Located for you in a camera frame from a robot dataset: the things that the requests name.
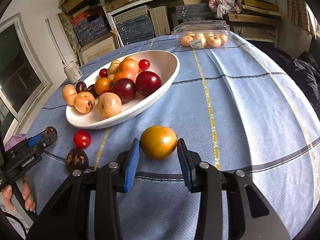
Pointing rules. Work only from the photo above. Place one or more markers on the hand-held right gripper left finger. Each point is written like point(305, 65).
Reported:
point(131, 170)

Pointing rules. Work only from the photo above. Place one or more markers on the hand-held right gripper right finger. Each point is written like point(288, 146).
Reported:
point(186, 170)

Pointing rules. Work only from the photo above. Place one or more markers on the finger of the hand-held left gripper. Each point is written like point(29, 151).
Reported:
point(48, 142)
point(35, 140)

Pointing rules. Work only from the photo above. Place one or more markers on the green-orange tomato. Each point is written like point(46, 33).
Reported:
point(158, 142)

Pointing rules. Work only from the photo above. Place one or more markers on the plain yellow round fruit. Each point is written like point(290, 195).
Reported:
point(69, 94)

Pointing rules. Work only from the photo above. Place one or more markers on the speckled yellow pepino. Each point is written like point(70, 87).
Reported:
point(131, 57)
point(84, 102)
point(113, 67)

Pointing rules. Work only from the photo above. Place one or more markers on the white oval plate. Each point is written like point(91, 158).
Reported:
point(150, 105)

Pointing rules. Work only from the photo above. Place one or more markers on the pale peach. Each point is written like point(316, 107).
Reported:
point(109, 105)

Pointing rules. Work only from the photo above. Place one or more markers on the orange tomato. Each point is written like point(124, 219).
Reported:
point(102, 85)

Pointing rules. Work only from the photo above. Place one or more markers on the small yellow fruit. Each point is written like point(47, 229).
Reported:
point(111, 77)

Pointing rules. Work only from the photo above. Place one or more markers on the orange mandarin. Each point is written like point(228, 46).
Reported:
point(125, 75)
point(128, 65)

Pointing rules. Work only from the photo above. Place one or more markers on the person's left forearm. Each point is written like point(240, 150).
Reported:
point(10, 221)

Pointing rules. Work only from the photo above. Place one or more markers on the person's left hand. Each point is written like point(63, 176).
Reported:
point(28, 195)

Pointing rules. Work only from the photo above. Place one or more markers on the purple cloth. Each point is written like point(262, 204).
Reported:
point(15, 140)

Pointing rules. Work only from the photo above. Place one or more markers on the sliding window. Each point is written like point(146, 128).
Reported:
point(20, 75)

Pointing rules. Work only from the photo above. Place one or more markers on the silver drink can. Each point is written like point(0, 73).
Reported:
point(73, 72)

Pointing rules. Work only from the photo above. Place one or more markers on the blue checked tablecloth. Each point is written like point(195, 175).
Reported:
point(250, 130)

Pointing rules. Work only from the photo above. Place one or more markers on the white leaning strip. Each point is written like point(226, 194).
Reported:
point(53, 40)

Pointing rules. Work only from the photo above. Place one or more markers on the green marbled panel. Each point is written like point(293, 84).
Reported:
point(66, 30)

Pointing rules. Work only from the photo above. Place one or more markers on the stack of blue patterned boxes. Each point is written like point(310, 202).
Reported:
point(192, 12)
point(135, 27)
point(90, 30)

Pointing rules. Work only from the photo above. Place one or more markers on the group of small pale peaches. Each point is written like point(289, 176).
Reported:
point(186, 40)

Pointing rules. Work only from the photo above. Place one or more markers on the white metal shelf rack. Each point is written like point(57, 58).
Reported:
point(108, 12)

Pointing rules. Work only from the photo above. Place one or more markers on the clear plastic clamshell box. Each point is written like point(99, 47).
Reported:
point(200, 26)

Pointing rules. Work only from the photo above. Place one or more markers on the black jacket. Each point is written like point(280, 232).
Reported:
point(300, 72)

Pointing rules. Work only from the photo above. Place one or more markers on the upright tan woven box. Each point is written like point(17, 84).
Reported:
point(160, 21)

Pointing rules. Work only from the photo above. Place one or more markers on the stack of flat wooden boxes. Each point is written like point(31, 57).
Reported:
point(252, 17)

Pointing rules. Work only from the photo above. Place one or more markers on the pink cloth bundle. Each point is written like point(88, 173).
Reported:
point(223, 5)

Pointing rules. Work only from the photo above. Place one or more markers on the tan woven panel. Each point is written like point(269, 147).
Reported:
point(298, 7)

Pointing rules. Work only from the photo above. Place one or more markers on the wooden picture frame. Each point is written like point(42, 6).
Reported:
point(100, 47)

